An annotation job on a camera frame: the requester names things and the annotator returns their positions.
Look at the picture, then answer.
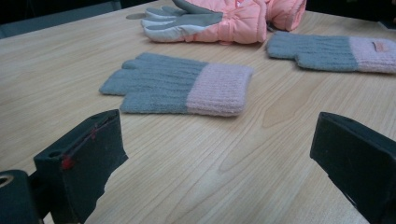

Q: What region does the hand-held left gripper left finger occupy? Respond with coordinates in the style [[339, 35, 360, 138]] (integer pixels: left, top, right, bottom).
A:
[[33, 108, 129, 224]]

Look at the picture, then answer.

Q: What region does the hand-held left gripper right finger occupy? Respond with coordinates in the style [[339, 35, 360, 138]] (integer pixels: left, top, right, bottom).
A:
[[309, 111, 396, 224]]

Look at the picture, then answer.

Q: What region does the dark cloth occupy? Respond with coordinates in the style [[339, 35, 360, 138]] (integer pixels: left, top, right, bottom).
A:
[[265, 31, 396, 75]]

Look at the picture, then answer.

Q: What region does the grey pink knit glove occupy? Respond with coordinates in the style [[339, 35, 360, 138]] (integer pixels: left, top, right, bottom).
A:
[[98, 51, 255, 118]]

